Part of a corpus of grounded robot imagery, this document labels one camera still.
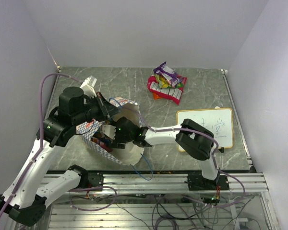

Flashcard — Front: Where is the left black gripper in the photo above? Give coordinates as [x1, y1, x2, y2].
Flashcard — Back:
[72, 91, 122, 126]

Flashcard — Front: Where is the blue checkered paper bag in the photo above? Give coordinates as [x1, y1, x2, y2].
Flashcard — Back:
[75, 96, 154, 181]

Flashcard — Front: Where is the orange snack packet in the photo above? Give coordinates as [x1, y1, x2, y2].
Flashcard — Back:
[153, 93, 161, 100]

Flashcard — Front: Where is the red white snack bag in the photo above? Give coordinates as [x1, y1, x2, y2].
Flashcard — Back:
[147, 76, 187, 105]

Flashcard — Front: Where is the green yellow candy bag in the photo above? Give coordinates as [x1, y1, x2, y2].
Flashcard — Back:
[154, 74, 185, 88]

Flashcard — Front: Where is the purple snack packet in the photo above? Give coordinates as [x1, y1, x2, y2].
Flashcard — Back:
[153, 62, 179, 84]

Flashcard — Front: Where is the blue candy bag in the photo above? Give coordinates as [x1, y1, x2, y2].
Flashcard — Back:
[90, 133, 113, 152]

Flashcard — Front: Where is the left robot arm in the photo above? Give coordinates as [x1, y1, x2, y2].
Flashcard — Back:
[0, 87, 120, 227]

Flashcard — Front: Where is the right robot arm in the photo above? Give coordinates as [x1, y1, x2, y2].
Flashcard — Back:
[110, 117, 229, 191]

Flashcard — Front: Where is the small whiteboard with writing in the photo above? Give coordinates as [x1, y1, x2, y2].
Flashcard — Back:
[176, 107, 234, 149]

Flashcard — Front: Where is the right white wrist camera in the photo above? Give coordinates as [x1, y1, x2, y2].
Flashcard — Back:
[101, 125, 116, 139]

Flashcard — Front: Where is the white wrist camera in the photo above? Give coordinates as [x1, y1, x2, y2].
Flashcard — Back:
[101, 125, 116, 139]
[80, 76, 97, 98]

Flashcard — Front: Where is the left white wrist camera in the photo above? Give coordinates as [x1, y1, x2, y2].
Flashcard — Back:
[80, 76, 97, 98]

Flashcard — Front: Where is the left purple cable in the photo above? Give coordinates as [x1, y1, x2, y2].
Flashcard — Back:
[0, 73, 82, 230]

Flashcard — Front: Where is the aluminium rail frame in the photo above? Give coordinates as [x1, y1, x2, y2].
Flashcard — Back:
[16, 69, 279, 230]

